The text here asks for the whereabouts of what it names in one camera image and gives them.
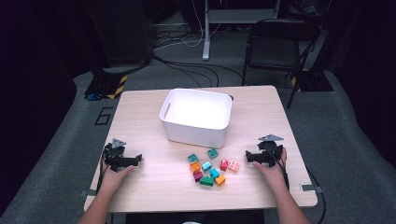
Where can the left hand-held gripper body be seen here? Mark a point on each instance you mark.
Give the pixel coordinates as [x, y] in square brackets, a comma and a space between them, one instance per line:
[115, 157]

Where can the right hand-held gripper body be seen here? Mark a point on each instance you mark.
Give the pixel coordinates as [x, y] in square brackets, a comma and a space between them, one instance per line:
[270, 154]

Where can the pink toy block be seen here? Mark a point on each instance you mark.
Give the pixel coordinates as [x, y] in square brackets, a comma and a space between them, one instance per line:
[233, 166]

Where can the orange toy block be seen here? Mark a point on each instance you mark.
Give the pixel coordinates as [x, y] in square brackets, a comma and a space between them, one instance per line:
[220, 180]
[195, 167]

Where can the teal toy block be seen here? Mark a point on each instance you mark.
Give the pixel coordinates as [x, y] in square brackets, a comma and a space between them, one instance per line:
[193, 158]
[213, 153]

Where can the light blue toy block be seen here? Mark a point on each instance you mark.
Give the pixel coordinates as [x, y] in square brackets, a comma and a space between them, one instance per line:
[206, 166]
[214, 173]

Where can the green toy block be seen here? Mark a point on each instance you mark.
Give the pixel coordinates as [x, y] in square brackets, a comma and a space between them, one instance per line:
[206, 181]

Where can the magenta toy block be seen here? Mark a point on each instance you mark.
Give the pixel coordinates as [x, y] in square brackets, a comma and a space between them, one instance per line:
[198, 176]

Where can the white plastic bin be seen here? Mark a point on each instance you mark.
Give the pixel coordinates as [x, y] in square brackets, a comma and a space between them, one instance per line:
[194, 109]

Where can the person's left hand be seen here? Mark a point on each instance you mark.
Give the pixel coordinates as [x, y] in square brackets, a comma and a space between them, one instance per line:
[112, 180]

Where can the person's right hand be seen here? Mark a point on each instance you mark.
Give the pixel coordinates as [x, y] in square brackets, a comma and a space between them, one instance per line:
[275, 177]

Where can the small blue object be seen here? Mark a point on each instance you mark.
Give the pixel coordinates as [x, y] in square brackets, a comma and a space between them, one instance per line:
[93, 97]

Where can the black yellow striped stand base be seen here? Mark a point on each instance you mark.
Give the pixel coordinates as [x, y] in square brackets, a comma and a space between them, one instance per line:
[106, 85]

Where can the black folding chair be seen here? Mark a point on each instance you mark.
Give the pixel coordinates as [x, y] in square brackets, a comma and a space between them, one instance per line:
[274, 49]

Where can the grey metal table bracket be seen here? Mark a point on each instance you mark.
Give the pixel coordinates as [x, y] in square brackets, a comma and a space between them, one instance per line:
[87, 193]
[309, 188]

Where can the white desk frame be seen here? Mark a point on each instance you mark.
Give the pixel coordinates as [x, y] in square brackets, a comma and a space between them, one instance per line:
[206, 37]

